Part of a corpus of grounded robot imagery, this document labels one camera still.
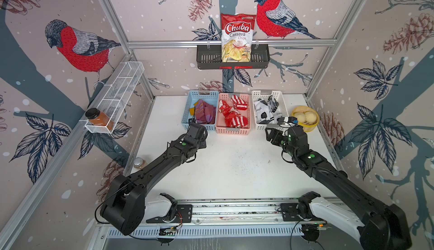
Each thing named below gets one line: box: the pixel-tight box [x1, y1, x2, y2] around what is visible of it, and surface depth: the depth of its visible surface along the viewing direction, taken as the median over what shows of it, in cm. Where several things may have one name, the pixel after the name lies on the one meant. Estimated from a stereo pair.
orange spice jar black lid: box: [84, 107, 115, 132], surface depth 63 cm
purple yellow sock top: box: [189, 98, 217, 125], surface depth 105 cm
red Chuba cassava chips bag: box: [220, 13, 256, 63], surface depth 87 cm
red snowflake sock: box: [218, 99, 235, 122], surface depth 112 cm
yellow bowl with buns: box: [291, 105, 320, 133], surface depth 103 cm
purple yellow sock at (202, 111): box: [188, 98, 214, 121], surface depth 106 cm
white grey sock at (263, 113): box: [254, 98, 275, 125], surface depth 106 cm
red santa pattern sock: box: [224, 114, 249, 128], surface depth 106 cm
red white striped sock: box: [230, 94, 249, 111], surface depth 113 cm
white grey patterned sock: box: [267, 95, 285, 125], surface depth 110 cm
